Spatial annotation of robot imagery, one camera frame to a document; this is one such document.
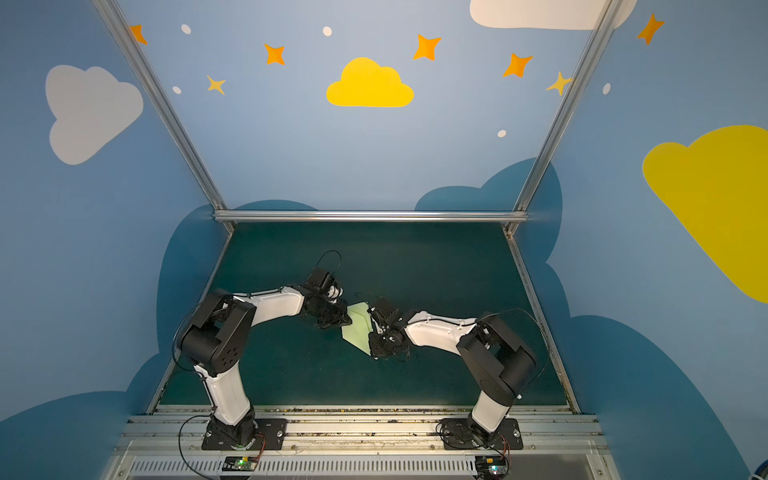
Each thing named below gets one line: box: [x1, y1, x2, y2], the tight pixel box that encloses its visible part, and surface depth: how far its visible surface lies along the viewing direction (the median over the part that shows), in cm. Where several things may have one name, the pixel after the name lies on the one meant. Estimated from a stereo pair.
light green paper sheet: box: [341, 302, 373, 356], surface depth 95 cm
